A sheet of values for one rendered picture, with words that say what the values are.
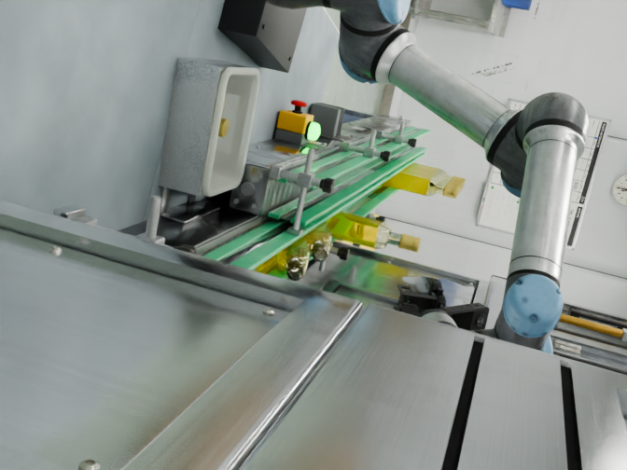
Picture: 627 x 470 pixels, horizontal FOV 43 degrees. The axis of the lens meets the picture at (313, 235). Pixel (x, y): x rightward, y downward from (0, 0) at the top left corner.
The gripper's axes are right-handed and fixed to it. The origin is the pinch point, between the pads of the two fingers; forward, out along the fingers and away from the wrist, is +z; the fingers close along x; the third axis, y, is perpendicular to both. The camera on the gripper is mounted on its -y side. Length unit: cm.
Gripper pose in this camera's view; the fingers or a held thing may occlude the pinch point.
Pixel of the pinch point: (423, 291)
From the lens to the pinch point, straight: 152.4
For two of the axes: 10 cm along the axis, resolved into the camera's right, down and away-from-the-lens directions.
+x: -1.8, 9.5, 2.7
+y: -9.8, -1.5, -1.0
